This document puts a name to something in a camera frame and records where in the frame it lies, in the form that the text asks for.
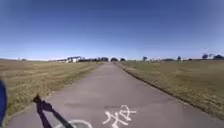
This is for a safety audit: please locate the row of trees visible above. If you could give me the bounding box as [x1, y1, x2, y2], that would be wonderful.
[78, 56, 128, 63]

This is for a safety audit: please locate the dry grass field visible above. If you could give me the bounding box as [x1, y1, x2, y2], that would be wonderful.
[0, 58, 104, 126]
[113, 59, 224, 122]

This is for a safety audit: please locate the person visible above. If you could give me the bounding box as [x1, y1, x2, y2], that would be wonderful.
[0, 79, 8, 127]

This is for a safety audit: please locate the white painted bicycle marking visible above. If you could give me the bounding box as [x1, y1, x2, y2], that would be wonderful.
[53, 104, 138, 128]

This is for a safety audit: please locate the white building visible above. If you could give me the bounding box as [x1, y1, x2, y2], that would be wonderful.
[65, 56, 82, 64]

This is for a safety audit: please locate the grey asphalt path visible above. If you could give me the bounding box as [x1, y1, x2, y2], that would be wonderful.
[5, 62, 224, 128]

